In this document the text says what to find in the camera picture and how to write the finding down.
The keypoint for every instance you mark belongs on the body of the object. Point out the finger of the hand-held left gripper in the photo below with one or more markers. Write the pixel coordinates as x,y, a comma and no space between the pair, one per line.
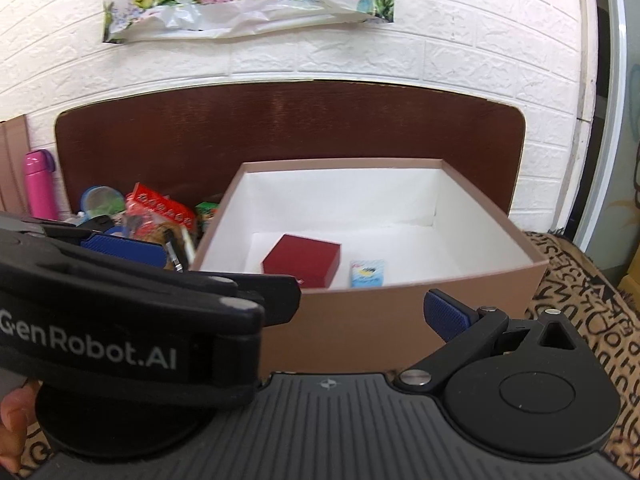
122,251
270,300

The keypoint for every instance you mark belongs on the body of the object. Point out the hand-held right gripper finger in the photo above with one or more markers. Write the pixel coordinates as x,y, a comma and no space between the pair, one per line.
442,315

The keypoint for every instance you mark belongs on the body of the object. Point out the brown box with white interior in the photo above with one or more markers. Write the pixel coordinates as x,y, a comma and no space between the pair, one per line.
350,330

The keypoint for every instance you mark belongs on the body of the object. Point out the person's left hand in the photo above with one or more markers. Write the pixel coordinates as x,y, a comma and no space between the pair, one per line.
15,420

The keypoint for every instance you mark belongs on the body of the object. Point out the dark red square box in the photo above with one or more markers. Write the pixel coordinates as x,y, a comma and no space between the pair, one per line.
300,260

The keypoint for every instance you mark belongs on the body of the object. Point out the black marker pen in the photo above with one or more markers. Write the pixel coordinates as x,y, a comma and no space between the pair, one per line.
174,250

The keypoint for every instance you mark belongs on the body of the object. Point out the red snack packet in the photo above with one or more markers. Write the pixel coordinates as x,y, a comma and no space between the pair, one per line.
160,210

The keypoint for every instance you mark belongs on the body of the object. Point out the small blue tissue packet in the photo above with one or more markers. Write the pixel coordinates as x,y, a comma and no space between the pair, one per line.
367,273

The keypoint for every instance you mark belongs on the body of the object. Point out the green printed packet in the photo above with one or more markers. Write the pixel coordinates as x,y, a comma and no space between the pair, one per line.
207,215

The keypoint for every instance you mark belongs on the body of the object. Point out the pink bottle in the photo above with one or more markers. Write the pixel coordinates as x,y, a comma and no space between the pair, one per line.
41,185

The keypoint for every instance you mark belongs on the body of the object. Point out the letter-patterned blanket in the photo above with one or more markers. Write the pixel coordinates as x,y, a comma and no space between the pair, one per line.
575,280

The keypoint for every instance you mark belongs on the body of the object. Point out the brown wooden panel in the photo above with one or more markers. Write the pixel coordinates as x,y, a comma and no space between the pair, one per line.
14,165

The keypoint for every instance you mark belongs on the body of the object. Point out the dark brown wooden headboard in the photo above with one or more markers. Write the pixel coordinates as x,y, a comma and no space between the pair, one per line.
300,125

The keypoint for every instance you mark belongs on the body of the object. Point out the white door frame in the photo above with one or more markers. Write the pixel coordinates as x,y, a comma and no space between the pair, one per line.
607,110

